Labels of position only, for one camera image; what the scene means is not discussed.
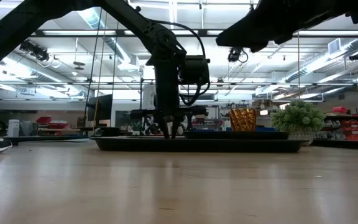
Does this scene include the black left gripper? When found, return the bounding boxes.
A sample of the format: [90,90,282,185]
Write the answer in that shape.
[130,60,209,140]

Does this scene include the black round plate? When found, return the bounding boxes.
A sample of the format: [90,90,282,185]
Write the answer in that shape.
[183,130,290,141]

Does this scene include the black rectangular tray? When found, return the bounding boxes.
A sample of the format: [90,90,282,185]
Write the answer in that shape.
[91,136,310,154]

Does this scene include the black computer monitor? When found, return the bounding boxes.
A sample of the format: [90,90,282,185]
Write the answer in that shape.
[87,94,114,123]

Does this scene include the small green potted plant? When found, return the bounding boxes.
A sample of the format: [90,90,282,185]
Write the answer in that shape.
[270,99,326,147]

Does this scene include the red storage bins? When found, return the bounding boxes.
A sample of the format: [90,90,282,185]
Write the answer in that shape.
[35,116,71,130]

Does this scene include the white container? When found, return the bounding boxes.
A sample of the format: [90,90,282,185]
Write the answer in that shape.
[7,119,21,138]

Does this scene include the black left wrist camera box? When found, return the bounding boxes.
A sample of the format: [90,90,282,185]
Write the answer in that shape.
[178,55,211,85]

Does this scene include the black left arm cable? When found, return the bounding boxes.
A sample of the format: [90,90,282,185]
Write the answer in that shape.
[154,20,211,106]

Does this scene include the hanging black ceiling camera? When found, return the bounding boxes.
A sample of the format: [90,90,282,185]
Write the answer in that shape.
[227,46,249,63]

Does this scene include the black ceiling camera cluster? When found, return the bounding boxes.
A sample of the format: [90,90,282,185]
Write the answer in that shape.
[19,40,51,62]

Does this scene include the black aluminium table frame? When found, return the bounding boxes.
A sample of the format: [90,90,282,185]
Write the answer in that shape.
[0,134,358,152]

